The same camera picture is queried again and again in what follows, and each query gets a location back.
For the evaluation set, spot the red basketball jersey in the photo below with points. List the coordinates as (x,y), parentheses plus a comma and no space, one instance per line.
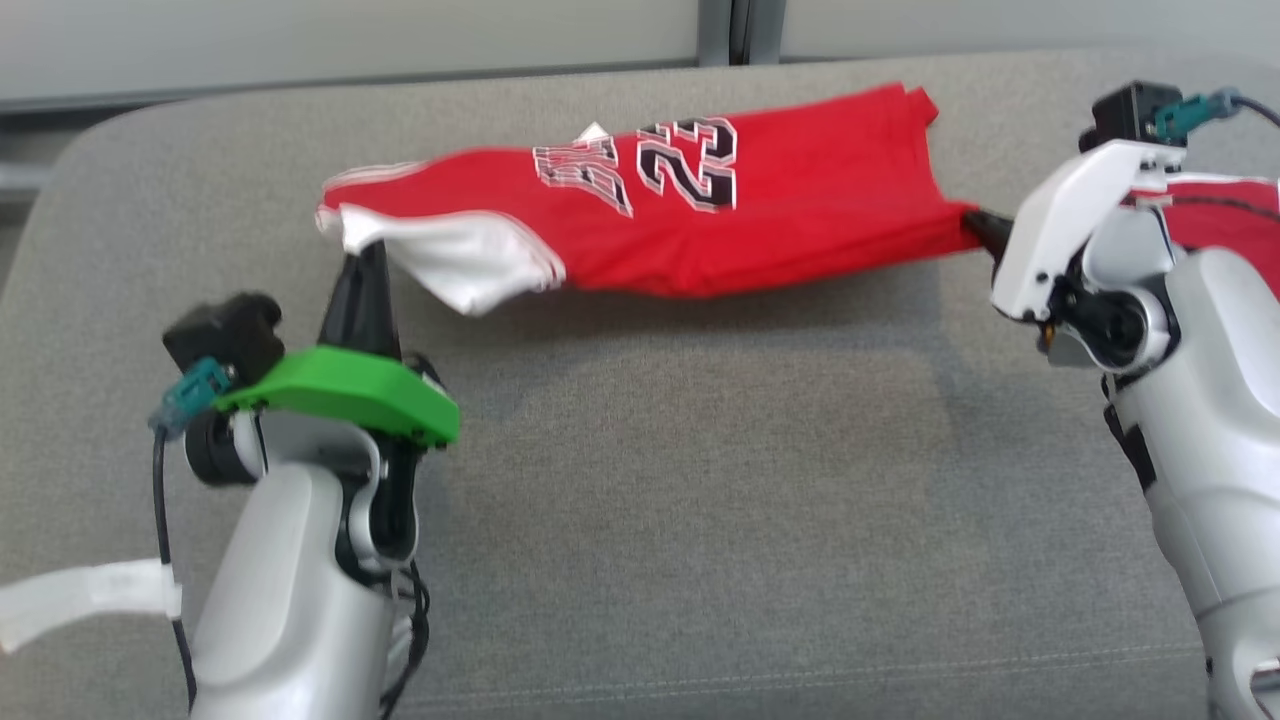
(800,210)

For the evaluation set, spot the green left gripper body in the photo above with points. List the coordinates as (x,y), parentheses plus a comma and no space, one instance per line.
(350,385)

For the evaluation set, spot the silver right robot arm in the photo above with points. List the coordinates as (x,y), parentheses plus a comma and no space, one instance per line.
(1210,430)

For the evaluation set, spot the grey partition post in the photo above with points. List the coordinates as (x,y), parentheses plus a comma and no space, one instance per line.
(740,30)

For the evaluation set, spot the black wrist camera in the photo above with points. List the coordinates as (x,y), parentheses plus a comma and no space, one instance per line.
(1125,115)
(225,335)

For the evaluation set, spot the red shorts white trim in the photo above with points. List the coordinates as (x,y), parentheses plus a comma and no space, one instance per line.
(1240,235)

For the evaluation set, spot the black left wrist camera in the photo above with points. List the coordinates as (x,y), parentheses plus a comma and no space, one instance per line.
(225,335)

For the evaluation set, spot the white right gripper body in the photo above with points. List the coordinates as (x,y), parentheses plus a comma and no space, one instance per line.
(1050,220)

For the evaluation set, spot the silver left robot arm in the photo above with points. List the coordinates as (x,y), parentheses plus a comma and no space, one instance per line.
(290,600)

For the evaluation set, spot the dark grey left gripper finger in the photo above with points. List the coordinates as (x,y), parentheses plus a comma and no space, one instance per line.
(345,310)
(378,300)

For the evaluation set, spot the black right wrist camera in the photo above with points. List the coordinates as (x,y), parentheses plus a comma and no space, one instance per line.
(1125,115)

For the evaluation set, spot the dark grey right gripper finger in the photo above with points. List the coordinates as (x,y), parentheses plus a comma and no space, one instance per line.
(992,232)

